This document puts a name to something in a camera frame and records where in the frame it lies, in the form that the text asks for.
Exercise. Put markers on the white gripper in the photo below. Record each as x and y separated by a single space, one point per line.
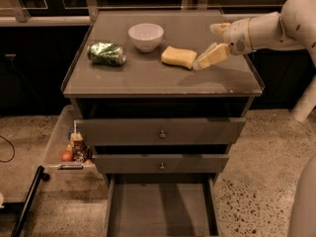
236 36

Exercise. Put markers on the yellow sponge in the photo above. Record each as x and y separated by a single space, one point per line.
179 57

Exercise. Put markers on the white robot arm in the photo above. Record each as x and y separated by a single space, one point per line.
294 27

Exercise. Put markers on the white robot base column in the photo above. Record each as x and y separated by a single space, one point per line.
303 215

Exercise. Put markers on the grey top drawer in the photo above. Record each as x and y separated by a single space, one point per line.
160 131

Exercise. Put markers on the grey drawer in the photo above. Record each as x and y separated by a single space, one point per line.
160 131
160 163
166 205

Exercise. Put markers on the grey drawer cabinet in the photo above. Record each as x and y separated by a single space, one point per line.
146 88

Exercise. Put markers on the grey middle drawer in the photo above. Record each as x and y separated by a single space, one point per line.
160 163

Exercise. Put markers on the grey bottom drawer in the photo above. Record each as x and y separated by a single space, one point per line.
166 205

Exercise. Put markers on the white ceramic bowl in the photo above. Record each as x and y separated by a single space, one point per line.
146 37

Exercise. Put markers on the crushed green soda can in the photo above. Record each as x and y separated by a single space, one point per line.
106 53

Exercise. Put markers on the brown snack bag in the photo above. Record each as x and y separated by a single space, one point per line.
79 147

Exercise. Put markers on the red round fruit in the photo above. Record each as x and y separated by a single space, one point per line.
67 156

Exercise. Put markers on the clear plastic storage bin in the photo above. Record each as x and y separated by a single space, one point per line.
57 145

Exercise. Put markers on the black metal stand leg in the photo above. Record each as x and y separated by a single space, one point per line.
40 175

